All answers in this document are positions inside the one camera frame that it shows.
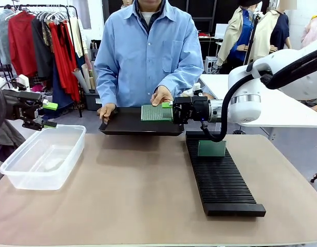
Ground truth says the black tripod pole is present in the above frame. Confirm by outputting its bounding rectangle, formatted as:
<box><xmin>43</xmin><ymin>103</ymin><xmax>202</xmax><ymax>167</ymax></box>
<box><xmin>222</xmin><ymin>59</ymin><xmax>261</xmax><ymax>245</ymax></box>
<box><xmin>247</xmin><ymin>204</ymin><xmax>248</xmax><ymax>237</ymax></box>
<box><xmin>244</xmin><ymin>12</ymin><xmax>260</xmax><ymax>65</ymax></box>

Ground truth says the person's right hand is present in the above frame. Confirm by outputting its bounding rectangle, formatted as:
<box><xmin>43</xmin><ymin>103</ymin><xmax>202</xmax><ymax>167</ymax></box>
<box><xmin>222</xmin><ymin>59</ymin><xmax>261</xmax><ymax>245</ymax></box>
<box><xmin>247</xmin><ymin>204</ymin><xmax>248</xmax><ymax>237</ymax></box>
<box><xmin>97</xmin><ymin>102</ymin><xmax>117</xmax><ymax>126</ymax></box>

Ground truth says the white table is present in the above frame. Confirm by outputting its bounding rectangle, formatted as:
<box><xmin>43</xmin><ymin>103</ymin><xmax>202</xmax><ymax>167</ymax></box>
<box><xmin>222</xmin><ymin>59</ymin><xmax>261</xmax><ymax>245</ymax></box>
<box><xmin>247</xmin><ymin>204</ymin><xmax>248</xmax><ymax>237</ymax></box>
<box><xmin>199</xmin><ymin>74</ymin><xmax>317</xmax><ymax>139</ymax></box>

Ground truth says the red hanging shirt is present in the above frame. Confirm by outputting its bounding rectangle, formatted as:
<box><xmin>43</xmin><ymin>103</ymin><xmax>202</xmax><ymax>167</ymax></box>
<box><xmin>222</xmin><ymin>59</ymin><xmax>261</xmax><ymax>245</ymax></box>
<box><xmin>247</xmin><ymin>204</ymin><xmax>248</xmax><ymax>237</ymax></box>
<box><xmin>8</xmin><ymin>11</ymin><xmax>38</xmax><ymax>78</ymax></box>

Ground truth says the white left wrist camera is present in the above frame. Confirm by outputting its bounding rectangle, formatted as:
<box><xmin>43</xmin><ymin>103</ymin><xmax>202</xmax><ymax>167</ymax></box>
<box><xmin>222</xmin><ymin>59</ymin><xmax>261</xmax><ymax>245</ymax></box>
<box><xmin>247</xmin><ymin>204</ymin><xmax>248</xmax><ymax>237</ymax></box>
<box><xmin>16</xmin><ymin>74</ymin><xmax>30</xmax><ymax>91</ymax></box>

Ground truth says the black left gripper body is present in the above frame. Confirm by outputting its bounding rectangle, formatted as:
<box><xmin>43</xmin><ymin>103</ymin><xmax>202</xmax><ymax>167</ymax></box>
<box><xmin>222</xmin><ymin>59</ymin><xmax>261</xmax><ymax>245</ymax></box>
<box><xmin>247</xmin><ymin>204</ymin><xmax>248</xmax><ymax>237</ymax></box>
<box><xmin>3</xmin><ymin>89</ymin><xmax>44</xmax><ymax>129</ymax></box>

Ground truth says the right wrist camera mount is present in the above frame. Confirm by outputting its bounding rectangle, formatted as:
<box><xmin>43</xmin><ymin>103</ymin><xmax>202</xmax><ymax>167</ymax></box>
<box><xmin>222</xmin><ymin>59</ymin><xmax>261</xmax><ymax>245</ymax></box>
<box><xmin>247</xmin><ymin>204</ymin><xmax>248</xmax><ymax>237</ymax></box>
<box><xmin>182</xmin><ymin>82</ymin><xmax>208</xmax><ymax>98</ymax></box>

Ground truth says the mannequin pink top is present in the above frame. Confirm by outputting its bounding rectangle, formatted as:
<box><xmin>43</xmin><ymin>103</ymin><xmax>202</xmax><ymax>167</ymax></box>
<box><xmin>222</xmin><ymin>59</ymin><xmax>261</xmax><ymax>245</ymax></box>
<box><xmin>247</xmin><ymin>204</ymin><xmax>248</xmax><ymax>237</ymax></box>
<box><xmin>301</xmin><ymin>6</ymin><xmax>317</xmax><ymax>49</ymax></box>

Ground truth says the person's left hand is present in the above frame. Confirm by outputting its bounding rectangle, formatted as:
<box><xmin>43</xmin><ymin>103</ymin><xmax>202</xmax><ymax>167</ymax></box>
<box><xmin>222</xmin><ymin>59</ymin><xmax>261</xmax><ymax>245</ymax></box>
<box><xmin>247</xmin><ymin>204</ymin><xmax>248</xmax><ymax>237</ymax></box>
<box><xmin>150</xmin><ymin>85</ymin><xmax>174</xmax><ymax>108</ymax></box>

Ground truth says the cream hanging garment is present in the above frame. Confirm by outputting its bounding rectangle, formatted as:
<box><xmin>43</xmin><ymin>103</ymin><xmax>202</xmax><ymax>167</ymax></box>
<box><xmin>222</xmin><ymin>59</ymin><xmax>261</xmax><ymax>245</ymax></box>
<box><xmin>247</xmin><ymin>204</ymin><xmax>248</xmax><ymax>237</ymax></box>
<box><xmin>69</xmin><ymin>16</ymin><xmax>89</xmax><ymax>59</ymax></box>

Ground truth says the black hanging jacket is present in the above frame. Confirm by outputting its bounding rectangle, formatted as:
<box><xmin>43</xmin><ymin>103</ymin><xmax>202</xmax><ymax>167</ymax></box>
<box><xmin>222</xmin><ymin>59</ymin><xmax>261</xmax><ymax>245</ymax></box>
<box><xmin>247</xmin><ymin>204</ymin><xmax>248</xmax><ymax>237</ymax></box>
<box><xmin>31</xmin><ymin>16</ymin><xmax>54</xmax><ymax>82</ymax></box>

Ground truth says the black box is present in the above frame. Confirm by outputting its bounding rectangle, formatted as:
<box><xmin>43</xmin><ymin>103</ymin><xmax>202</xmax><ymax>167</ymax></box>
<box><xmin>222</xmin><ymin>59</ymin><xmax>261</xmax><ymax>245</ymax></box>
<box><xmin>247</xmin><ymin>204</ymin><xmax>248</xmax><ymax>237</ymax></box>
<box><xmin>90</xmin><ymin>40</ymin><xmax>102</xmax><ymax>62</ymax></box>

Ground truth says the person torso blue shirt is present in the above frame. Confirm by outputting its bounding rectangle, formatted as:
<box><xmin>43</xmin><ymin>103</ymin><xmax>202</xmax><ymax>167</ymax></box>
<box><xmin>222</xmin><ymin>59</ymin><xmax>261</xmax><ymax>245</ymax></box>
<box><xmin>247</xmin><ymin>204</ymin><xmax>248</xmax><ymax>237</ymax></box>
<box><xmin>94</xmin><ymin>0</ymin><xmax>204</xmax><ymax>109</ymax></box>

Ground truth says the red hanging dress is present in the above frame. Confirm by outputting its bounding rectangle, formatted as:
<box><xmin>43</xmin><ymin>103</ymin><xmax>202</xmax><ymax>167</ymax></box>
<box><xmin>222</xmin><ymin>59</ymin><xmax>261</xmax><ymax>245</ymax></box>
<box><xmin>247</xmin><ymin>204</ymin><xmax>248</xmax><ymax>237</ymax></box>
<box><xmin>48</xmin><ymin>22</ymin><xmax>81</xmax><ymax>102</ymax></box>

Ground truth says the black storage bin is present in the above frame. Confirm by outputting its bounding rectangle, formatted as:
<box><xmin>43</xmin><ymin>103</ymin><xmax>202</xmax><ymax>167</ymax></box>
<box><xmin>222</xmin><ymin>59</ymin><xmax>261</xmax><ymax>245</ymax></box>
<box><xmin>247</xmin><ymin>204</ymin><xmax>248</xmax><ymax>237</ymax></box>
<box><xmin>84</xmin><ymin>92</ymin><xmax>102</xmax><ymax>111</ymax></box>

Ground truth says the clear plastic box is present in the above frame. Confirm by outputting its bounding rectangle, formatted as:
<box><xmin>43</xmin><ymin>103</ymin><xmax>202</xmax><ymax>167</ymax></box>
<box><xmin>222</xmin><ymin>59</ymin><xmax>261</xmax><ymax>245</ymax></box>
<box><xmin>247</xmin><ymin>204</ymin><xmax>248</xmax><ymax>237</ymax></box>
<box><xmin>0</xmin><ymin>124</ymin><xmax>87</xmax><ymax>191</ymax></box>

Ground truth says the white box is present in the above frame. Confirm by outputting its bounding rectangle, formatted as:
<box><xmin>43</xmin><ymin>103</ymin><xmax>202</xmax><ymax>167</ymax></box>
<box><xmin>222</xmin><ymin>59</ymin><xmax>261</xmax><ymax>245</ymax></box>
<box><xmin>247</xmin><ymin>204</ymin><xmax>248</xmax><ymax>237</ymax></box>
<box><xmin>214</xmin><ymin>23</ymin><xmax>229</xmax><ymax>39</ymax></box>

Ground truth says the grey hanging cardigan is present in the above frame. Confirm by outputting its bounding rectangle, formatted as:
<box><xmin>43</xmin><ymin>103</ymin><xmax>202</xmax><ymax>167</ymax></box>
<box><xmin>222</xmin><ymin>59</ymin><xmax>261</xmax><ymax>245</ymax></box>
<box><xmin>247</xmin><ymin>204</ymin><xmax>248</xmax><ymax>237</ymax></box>
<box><xmin>0</xmin><ymin>9</ymin><xmax>14</xmax><ymax>66</ymax></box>

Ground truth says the left forearm blue sleeve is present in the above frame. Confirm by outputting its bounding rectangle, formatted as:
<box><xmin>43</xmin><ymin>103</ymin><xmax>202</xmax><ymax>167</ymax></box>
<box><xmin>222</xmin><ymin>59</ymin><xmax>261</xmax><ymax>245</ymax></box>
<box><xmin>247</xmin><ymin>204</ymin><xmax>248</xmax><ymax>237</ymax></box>
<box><xmin>154</xmin><ymin>61</ymin><xmax>204</xmax><ymax>100</ymax></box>

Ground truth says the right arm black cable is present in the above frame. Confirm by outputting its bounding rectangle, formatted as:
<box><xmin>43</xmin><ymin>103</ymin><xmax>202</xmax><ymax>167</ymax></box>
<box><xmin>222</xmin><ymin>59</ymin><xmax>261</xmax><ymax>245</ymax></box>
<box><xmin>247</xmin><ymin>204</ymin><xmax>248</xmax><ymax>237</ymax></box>
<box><xmin>200</xmin><ymin>47</ymin><xmax>317</xmax><ymax>142</ymax></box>

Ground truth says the right forearm blue sleeve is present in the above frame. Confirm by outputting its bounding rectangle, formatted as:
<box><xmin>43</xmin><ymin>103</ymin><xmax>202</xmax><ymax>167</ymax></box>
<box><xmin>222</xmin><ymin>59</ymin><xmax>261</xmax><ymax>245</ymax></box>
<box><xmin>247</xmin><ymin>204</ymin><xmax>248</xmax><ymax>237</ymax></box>
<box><xmin>94</xmin><ymin>59</ymin><xmax>118</xmax><ymax>106</ymax></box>

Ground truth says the mannequin beige coat blue shirt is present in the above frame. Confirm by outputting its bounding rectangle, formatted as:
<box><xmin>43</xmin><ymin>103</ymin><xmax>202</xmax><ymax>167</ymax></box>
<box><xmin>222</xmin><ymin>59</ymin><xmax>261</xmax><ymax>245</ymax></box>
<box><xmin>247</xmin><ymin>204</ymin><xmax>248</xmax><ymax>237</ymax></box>
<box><xmin>216</xmin><ymin>0</ymin><xmax>256</xmax><ymax>66</ymax></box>

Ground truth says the navy hanging garment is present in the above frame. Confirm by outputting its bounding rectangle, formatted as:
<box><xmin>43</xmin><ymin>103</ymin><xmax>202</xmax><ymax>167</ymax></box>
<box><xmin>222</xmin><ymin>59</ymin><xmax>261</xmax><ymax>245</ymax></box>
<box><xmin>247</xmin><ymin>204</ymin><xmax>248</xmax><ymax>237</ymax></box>
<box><xmin>52</xmin><ymin>61</ymin><xmax>74</xmax><ymax>110</ymax></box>

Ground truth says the dark grey cloth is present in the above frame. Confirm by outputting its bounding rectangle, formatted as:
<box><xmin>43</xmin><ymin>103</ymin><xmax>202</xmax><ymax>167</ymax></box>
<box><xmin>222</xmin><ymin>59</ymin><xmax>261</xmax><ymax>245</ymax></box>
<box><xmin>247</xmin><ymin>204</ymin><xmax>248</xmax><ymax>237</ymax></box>
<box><xmin>0</xmin><ymin>120</ymin><xmax>27</xmax><ymax>162</ymax></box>

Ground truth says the black metal clothes rack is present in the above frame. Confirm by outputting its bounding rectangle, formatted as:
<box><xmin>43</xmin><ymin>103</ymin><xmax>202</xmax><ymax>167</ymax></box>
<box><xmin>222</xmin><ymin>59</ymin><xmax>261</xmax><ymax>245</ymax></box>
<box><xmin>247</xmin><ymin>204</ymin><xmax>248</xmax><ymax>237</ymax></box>
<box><xmin>9</xmin><ymin>4</ymin><xmax>84</xmax><ymax>118</ymax></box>

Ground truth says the green PCB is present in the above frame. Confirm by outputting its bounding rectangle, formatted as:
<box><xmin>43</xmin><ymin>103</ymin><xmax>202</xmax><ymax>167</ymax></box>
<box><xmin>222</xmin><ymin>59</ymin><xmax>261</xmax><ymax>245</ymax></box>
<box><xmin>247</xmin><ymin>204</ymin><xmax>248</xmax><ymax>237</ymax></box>
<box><xmin>198</xmin><ymin>140</ymin><xmax>227</xmax><ymax>157</ymax></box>
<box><xmin>140</xmin><ymin>104</ymin><xmax>174</xmax><ymax>122</ymax></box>

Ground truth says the beige paper roll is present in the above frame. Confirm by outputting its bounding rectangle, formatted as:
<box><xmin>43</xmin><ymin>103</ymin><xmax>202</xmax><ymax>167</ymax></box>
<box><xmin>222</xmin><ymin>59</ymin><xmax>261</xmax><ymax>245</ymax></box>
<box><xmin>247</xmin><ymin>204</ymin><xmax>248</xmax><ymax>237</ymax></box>
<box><xmin>81</xmin><ymin>63</ymin><xmax>95</xmax><ymax>91</ymax></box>
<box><xmin>71</xmin><ymin>67</ymin><xmax>91</xmax><ymax>94</ymax></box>

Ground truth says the black plastic tray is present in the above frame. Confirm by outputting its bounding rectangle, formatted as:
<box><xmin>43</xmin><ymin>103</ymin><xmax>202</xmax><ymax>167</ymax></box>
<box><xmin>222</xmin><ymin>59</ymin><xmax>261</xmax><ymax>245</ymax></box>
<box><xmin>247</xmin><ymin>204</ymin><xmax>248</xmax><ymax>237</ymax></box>
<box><xmin>98</xmin><ymin>107</ymin><xmax>185</xmax><ymax>136</ymax></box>

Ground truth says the mannequin cream and navy top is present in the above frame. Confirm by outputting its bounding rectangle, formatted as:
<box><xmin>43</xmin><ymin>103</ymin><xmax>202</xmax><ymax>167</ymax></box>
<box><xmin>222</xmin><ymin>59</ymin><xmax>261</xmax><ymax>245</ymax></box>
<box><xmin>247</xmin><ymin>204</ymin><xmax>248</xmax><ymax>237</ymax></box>
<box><xmin>249</xmin><ymin>2</ymin><xmax>292</xmax><ymax>64</ymax></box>

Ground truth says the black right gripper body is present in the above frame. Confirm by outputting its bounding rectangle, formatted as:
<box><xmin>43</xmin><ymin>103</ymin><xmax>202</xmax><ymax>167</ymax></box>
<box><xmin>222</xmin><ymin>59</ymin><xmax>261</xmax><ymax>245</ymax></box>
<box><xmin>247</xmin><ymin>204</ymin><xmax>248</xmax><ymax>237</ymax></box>
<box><xmin>173</xmin><ymin>96</ymin><xmax>212</xmax><ymax>126</ymax></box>

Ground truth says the black slotted PCB rack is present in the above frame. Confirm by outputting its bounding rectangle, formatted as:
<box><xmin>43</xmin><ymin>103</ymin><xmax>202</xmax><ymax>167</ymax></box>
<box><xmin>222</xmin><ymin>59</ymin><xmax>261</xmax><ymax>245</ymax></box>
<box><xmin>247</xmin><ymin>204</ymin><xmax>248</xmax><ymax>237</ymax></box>
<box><xmin>185</xmin><ymin>130</ymin><xmax>267</xmax><ymax>218</ymax></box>

